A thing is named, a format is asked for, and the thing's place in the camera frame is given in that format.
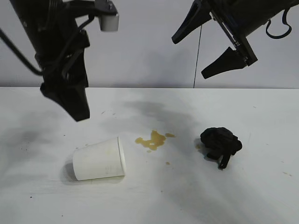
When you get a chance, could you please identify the black cloth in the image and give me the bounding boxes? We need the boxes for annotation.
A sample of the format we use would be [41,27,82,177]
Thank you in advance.
[200,126,243,170]

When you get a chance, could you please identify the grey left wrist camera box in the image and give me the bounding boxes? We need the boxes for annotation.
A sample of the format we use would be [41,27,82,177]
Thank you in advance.
[94,0,120,32]

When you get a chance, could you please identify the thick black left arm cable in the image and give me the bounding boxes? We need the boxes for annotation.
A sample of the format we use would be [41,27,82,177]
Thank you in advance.
[0,28,44,77]

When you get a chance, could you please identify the black looped right arm cable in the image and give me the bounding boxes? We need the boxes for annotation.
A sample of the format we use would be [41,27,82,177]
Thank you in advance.
[265,9,293,40]

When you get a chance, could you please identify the yellow liquid spill puddle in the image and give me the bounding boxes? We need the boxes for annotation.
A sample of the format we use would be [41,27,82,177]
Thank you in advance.
[135,130,176,154]

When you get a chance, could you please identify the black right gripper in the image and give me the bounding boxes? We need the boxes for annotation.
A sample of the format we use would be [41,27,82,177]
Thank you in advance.
[171,0,267,79]

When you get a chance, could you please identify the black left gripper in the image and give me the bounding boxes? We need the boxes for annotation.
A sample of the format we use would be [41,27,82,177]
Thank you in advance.
[35,23,91,122]

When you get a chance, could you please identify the white paper cup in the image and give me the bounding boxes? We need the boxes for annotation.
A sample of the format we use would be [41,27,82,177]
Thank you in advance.
[72,136,128,182]

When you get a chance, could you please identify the thin black cord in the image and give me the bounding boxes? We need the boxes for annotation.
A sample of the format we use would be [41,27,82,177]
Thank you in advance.
[192,24,202,89]

